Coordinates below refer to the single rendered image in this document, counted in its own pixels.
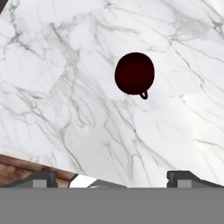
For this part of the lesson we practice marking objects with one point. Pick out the brown wooden cabinet front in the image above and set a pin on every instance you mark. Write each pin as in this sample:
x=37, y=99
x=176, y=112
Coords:
x=14, y=172

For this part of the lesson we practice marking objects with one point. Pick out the dark red mug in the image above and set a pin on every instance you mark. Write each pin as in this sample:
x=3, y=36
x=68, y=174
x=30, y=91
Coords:
x=134, y=73

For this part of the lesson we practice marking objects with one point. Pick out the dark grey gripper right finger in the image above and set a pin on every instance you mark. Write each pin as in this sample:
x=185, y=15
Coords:
x=180, y=178

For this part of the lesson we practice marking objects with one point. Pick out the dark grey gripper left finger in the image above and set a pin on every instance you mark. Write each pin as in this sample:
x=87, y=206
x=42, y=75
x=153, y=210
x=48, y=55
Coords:
x=43, y=178

